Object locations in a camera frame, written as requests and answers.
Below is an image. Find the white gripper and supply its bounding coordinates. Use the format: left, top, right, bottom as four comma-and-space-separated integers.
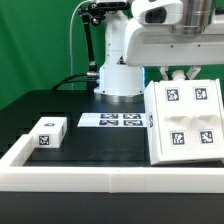
123, 18, 224, 80

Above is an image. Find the white door panel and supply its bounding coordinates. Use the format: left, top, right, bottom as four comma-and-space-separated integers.
191, 79, 224, 155
154, 81, 198, 158

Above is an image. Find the white cabinet box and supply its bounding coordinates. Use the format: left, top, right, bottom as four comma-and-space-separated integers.
144, 79, 224, 165

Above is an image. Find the small white cabinet block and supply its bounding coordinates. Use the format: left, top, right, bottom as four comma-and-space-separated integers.
30, 117, 67, 148

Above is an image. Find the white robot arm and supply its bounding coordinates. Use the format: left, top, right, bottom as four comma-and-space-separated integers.
95, 0, 224, 101

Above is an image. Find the black cable bundle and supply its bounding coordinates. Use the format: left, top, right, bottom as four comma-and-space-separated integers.
51, 73, 100, 91

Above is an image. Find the white marker base plate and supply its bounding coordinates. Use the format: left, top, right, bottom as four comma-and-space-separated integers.
78, 113, 146, 128

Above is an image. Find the white cable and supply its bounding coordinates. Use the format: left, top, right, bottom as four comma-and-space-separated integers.
68, 0, 93, 91

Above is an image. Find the white U-shaped frame fence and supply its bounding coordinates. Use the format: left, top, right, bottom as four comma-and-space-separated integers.
0, 134, 224, 193

